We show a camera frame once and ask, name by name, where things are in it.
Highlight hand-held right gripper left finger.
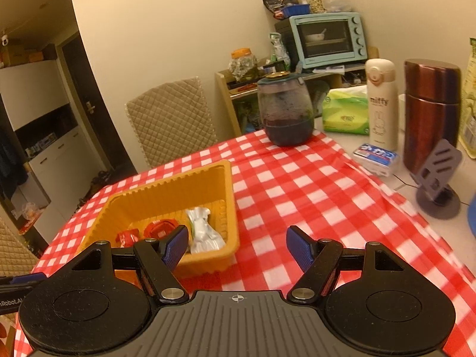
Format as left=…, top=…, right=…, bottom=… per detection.
left=71, top=225, right=190, bottom=303

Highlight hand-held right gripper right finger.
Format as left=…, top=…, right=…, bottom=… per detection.
left=286, top=225, right=404, bottom=303

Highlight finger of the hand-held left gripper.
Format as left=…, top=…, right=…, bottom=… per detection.
left=0, top=272, right=47, bottom=294

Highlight large red snack packet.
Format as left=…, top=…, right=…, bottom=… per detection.
left=144, top=220, right=177, bottom=239

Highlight silver pouch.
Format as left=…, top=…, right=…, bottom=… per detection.
left=185, top=208, right=226, bottom=255

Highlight red snack packet white print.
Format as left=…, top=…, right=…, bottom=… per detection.
left=117, top=231, right=141, bottom=248

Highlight orange plastic tray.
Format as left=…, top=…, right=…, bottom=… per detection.
left=86, top=160, right=240, bottom=279

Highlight beige quilted chair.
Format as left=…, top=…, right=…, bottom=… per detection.
left=125, top=77, right=218, bottom=170
left=0, top=216, right=41, bottom=279

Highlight red checked tablecloth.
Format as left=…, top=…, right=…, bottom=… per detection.
left=15, top=128, right=476, bottom=357

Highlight row of shoes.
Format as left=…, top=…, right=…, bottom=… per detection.
left=89, top=169, right=114, bottom=196

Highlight small blue tissue pack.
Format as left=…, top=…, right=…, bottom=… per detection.
left=352, top=142, right=400, bottom=177

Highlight hanging dark coats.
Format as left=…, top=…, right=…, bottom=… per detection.
left=0, top=130, right=23, bottom=194

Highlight glass jar with dark liquid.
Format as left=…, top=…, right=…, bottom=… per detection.
left=257, top=71, right=315, bottom=147

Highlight green tissue pack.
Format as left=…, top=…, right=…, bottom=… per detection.
left=322, top=85, right=370, bottom=135

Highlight dark door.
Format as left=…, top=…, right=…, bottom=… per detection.
left=61, top=32, right=138, bottom=190

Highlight white thermos bottle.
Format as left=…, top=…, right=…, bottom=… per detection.
left=364, top=58, right=398, bottom=151

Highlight wooden shelf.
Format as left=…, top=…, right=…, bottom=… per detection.
left=215, top=46, right=380, bottom=138

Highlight grey phone stand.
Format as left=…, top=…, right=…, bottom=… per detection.
left=415, top=138, right=464, bottom=219

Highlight blue thermos jug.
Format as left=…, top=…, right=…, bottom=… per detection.
left=466, top=197, right=476, bottom=237

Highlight brown metal flask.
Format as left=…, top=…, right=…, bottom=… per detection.
left=403, top=59, right=462, bottom=175

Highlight white cabinet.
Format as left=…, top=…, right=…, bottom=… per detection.
left=0, top=45, right=112, bottom=209

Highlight jar with orange lid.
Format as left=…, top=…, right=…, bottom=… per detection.
left=228, top=48, right=258, bottom=80

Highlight black appliance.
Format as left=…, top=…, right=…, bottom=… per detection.
left=274, top=18, right=302, bottom=68

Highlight light blue toaster oven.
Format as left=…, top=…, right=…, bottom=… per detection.
left=289, top=12, right=369, bottom=69

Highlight yellow green bag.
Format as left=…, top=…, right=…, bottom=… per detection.
left=459, top=37, right=476, bottom=149

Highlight blue box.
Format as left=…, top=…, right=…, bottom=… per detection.
left=281, top=4, right=311, bottom=18

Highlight dark snack bag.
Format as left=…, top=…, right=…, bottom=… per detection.
left=261, top=0, right=298, bottom=19

